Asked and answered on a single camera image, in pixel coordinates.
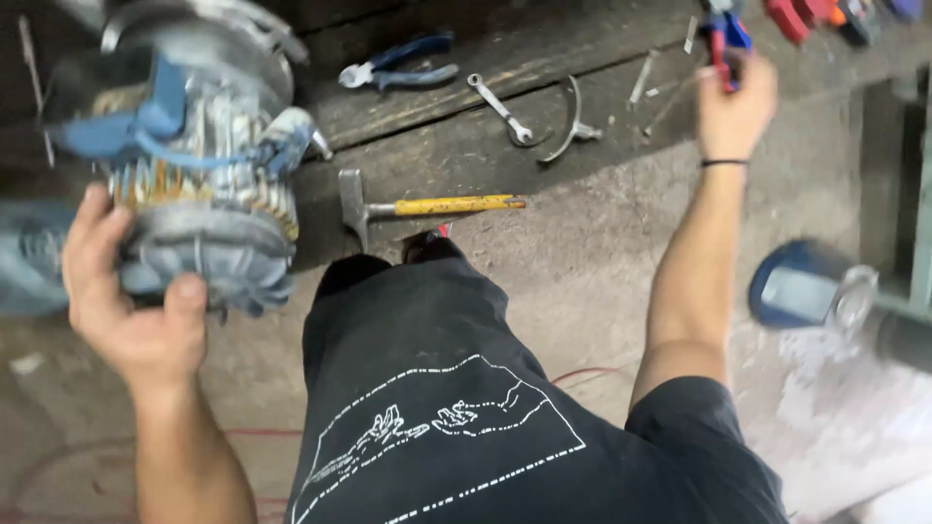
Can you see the red and blue pliers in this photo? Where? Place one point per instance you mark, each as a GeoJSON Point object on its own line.
{"type": "Point", "coordinates": [724, 36]}

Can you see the person's shoe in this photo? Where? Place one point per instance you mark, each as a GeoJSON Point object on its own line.
{"type": "Point", "coordinates": [429, 244]}

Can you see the blue motor housing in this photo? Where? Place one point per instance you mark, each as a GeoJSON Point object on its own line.
{"type": "Point", "coordinates": [804, 287]}

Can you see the person's left hand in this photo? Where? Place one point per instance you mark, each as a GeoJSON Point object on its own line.
{"type": "Point", "coordinates": [131, 320]}

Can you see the grey electric motor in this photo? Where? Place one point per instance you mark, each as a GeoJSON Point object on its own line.
{"type": "Point", "coordinates": [196, 153]}

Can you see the silver combination wrench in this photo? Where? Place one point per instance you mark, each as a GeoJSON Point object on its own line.
{"type": "Point", "coordinates": [501, 109]}

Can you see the small flat metal strip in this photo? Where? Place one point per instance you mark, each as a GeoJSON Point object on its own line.
{"type": "Point", "coordinates": [689, 35]}

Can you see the person's black printed shirt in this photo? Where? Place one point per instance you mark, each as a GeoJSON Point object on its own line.
{"type": "Point", "coordinates": [473, 407]}

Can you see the black wristband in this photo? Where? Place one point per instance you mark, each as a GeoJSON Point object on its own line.
{"type": "Point", "coordinates": [725, 163]}

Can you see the person's right hand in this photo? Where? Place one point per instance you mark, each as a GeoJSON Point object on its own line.
{"type": "Point", "coordinates": [732, 113]}

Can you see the long thin metal rod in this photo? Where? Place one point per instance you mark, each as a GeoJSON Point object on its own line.
{"type": "Point", "coordinates": [35, 87]}

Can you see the curved metal bracket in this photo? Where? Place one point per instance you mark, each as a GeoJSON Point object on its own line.
{"type": "Point", "coordinates": [571, 124]}

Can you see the heap of red tools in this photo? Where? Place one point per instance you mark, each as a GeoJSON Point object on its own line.
{"type": "Point", "coordinates": [837, 16]}

